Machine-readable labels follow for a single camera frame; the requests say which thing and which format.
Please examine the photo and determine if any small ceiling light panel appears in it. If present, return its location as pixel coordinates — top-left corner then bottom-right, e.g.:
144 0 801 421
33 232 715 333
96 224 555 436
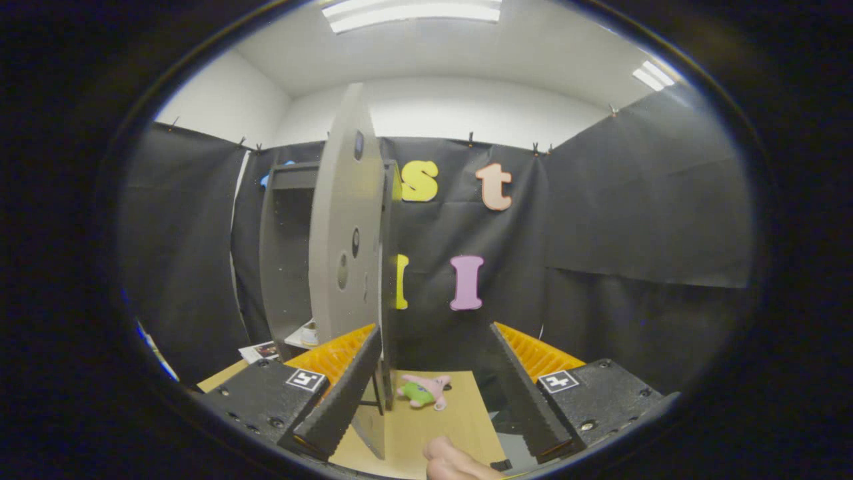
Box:
632 60 677 92

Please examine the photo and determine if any long ceiling light panel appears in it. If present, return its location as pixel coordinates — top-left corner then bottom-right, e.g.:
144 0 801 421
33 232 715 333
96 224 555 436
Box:
320 0 502 34

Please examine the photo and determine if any grey shoe cabinet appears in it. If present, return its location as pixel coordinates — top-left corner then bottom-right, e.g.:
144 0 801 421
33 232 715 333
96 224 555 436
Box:
259 160 321 361

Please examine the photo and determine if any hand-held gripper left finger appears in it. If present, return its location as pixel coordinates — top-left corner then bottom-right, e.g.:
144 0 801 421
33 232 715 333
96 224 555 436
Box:
200 323 384 462

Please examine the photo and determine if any grey shoe cabinet door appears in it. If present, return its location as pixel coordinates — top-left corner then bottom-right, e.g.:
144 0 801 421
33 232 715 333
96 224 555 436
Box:
308 83 402 461

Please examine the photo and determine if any black backdrop cloth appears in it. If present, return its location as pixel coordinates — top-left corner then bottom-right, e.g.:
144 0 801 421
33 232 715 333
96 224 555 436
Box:
119 83 757 401

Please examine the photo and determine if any pink and green plush toy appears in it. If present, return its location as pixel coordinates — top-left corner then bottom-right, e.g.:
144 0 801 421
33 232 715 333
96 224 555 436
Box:
397 373 452 411

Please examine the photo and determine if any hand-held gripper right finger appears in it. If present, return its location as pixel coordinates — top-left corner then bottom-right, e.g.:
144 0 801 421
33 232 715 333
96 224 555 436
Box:
490 321 680 465

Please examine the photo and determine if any stack of books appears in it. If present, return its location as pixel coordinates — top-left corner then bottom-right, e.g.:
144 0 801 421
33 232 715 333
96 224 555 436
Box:
239 341 281 364

